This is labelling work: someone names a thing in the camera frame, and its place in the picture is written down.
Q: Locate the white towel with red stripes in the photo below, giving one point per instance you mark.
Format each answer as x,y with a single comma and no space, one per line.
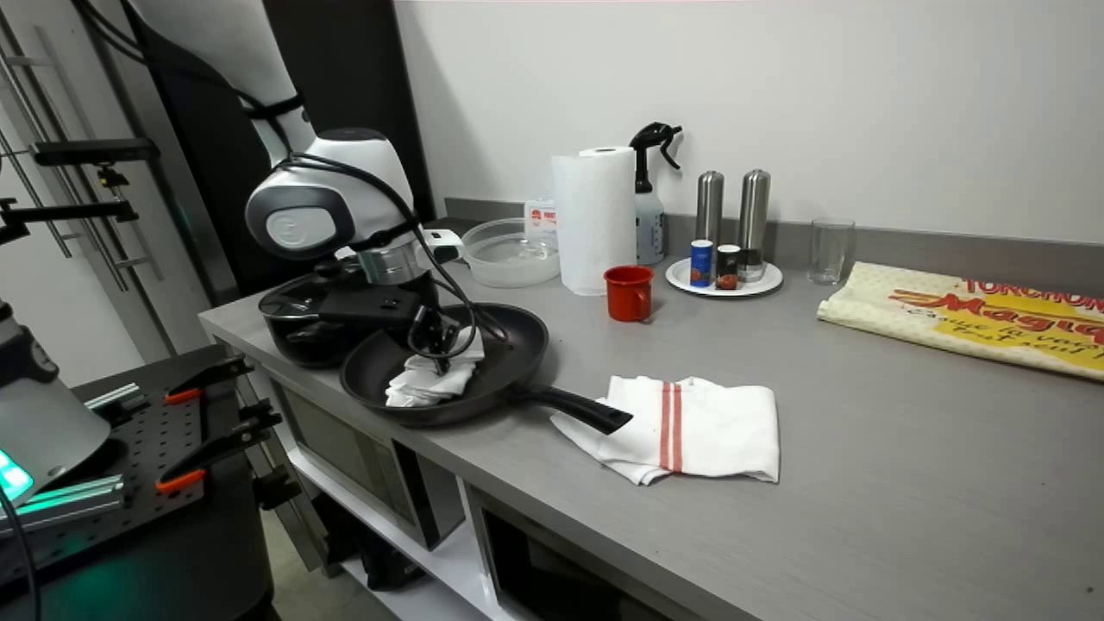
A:
701,432

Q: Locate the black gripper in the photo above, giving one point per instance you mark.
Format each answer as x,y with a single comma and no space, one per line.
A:
367,306

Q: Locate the clear plastic bowl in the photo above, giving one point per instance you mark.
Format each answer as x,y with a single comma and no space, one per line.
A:
505,254

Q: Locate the white under-counter shelf unit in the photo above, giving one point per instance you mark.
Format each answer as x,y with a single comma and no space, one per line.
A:
451,565

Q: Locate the black cooking pot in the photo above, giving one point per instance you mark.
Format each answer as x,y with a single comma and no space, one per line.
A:
298,341

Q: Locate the silver aluminium rails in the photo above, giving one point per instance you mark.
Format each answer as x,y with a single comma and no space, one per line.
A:
69,497

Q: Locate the yellow snack package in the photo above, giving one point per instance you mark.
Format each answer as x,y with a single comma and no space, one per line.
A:
979,317

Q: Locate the black camera mount rod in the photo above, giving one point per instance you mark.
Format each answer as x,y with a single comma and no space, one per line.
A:
69,216
91,149

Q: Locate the steel shaker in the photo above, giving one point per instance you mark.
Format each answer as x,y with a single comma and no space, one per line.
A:
755,218
710,210

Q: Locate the white kitchen towel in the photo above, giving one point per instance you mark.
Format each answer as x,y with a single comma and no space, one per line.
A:
433,382

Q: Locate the white paper towel roll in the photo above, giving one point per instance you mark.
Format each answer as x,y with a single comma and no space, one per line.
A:
591,218

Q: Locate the black frying pan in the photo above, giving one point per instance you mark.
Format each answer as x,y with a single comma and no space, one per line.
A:
520,346

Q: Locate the black robot table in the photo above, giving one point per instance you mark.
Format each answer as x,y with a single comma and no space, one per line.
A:
149,553

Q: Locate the spray bottle black trigger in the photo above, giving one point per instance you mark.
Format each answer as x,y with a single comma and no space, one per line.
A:
654,218

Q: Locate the glass pot lid black knob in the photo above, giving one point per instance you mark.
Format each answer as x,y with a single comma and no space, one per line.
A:
289,306

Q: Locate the small dark jar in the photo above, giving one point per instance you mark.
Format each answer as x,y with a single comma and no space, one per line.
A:
729,266

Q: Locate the red mug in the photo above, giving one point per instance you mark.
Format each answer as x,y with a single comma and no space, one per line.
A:
631,295

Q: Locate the clear drinking glass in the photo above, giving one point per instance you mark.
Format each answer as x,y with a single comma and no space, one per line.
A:
833,254

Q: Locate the white round plate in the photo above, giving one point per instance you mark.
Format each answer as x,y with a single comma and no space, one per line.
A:
762,282

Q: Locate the black clamp orange tip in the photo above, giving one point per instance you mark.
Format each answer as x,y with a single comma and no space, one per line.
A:
209,379
218,443

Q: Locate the small blue can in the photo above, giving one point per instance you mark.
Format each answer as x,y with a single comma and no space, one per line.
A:
701,265

